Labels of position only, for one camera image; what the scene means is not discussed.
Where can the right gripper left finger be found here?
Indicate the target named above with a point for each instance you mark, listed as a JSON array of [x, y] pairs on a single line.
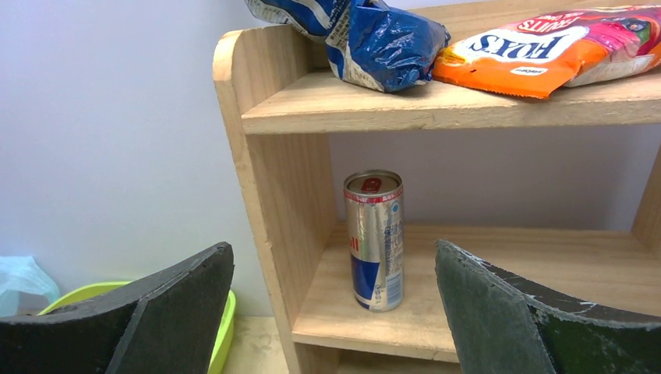
[[166, 322]]

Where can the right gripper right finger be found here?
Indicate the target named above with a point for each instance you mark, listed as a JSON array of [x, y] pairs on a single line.
[[502, 322]]

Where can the light blue plastic grocery bag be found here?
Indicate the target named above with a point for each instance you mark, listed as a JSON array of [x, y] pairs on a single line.
[[22, 275]]

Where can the small blue snack packet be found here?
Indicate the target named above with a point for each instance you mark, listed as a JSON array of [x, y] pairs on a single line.
[[374, 212]]

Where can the green plastic tub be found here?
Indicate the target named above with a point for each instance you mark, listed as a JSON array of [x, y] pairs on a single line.
[[225, 331]]

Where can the wooden shelf unit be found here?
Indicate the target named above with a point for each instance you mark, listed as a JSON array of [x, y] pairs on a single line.
[[564, 191]]

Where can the orange snack packet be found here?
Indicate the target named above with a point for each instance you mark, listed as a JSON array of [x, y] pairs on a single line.
[[538, 55]]

